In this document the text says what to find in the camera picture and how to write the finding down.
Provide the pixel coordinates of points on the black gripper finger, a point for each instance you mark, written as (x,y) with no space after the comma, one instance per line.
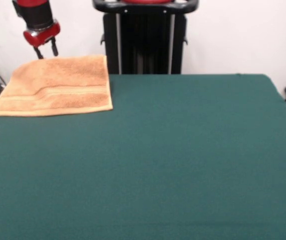
(54,47)
(39,53)

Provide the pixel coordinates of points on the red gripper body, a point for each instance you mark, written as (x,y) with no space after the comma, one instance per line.
(42,36)

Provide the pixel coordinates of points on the tan terry towel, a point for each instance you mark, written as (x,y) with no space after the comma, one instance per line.
(57,85)

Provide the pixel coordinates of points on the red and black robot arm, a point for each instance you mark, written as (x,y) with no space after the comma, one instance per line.
(35,12)

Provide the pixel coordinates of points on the red robot base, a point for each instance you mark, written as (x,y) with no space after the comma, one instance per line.
(145,1)

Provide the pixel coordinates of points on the dark green table cloth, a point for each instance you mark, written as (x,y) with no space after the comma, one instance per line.
(157,162)

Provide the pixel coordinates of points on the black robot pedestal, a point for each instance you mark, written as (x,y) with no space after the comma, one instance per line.
(145,37)

